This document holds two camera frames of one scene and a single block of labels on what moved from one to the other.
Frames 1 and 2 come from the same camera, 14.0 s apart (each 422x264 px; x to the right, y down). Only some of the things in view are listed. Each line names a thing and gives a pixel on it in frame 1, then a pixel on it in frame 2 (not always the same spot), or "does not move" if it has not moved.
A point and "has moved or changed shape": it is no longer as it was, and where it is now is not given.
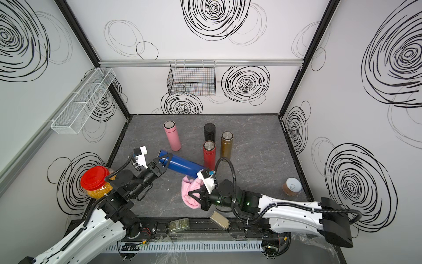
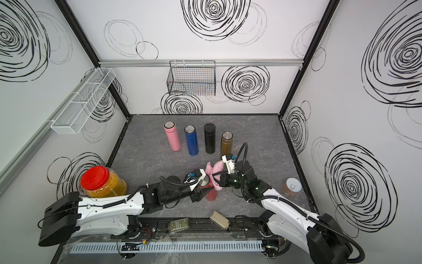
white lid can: (292, 186) does not move
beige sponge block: (220, 220) does not move
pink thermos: (170, 128) does not move
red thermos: (209, 154) has moved or changed shape
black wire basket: (192, 78) does not move
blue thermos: (184, 166) to (192, 139)
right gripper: (206, 198) to (224, 179)
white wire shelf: (74, 116) does not move
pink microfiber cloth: (187, 185) has moved or changed shape
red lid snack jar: (93, 181) does not move
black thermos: (210, 132) does not move
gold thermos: (226, 142) does not move
